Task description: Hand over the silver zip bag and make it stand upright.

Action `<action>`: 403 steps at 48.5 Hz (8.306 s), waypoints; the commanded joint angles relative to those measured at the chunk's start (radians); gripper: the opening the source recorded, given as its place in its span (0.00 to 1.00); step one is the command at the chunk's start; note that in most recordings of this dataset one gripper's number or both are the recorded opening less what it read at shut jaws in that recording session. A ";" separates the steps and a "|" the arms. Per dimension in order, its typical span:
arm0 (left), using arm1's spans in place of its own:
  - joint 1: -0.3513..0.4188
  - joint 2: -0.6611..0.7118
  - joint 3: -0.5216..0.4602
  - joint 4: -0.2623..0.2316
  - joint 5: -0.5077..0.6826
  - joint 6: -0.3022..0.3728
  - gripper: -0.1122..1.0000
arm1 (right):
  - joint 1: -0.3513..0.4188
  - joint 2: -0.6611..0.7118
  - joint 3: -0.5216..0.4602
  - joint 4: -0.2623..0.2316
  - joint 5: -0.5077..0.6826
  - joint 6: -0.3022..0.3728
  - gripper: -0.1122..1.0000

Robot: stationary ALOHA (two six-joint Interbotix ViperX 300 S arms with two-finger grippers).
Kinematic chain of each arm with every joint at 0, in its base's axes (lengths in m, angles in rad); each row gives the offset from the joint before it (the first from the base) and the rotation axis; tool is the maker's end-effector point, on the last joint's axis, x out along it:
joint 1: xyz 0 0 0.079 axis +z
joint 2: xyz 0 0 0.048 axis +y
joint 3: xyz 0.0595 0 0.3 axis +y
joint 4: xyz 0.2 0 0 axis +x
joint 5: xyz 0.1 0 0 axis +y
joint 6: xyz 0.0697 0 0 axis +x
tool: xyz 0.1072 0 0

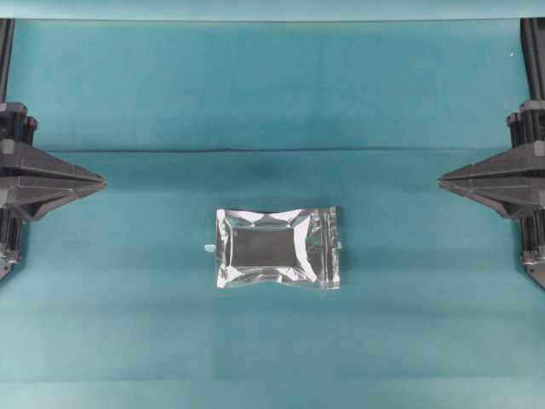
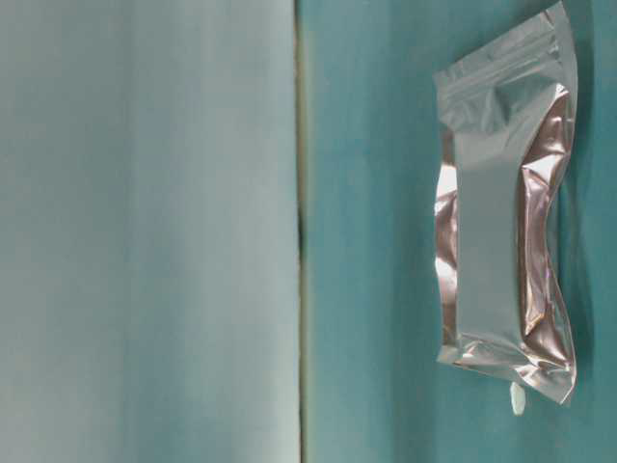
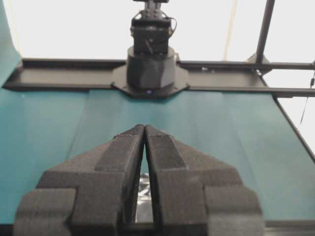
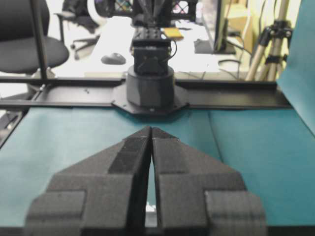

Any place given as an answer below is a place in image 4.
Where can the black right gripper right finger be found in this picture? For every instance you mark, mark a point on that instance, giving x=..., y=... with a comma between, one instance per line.
x=198, y=195

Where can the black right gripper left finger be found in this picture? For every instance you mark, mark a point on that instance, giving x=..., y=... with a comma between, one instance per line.
x=102, y=195

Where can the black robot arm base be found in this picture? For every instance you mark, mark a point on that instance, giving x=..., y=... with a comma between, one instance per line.
x=150, y=87

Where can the teal table cloth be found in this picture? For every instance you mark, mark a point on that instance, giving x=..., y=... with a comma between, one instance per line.
x=273, y=149

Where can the black computer mouse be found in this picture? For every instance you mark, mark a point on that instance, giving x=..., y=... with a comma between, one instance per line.
x=113, y=59

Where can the white desk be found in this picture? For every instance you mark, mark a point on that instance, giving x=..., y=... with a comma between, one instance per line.
x=123, y=49

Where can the yellow notepad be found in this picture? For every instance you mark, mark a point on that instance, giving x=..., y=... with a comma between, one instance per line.
x=173, y=33

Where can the black office chair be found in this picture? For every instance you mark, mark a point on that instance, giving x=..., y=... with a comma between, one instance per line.
x=18, y=53

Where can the black aluminium frame rail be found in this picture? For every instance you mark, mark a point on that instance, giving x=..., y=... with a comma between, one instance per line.
x=102, y=93

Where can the camera tripod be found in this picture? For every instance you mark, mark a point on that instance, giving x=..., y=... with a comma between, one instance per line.
x=267, y=61

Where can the black vertical frame post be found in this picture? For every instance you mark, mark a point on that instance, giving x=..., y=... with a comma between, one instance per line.
x=39, y=37

